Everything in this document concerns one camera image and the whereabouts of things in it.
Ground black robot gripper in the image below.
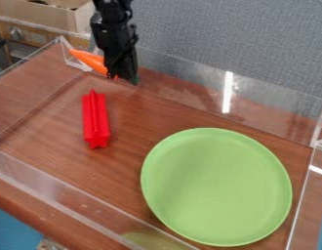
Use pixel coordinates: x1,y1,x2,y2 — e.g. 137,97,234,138
89,11,138,85

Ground orange toy carrot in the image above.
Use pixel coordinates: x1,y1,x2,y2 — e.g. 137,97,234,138
69,49,109,78

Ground red rectangular block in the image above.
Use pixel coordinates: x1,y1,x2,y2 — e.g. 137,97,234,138
81,90,110,149

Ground green round plate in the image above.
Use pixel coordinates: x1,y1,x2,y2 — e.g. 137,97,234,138
139,128,293,247

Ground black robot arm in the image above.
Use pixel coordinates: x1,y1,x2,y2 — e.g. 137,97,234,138
89,0,138,85

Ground wooden box on shelf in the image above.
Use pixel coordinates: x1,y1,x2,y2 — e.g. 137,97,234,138
0,0,94,32

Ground clear acrylic corner bracket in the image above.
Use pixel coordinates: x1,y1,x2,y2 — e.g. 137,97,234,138
57,36,97,72

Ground clear acrylic enclosure walls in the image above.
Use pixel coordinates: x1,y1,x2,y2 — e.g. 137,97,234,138
0,39,322,250

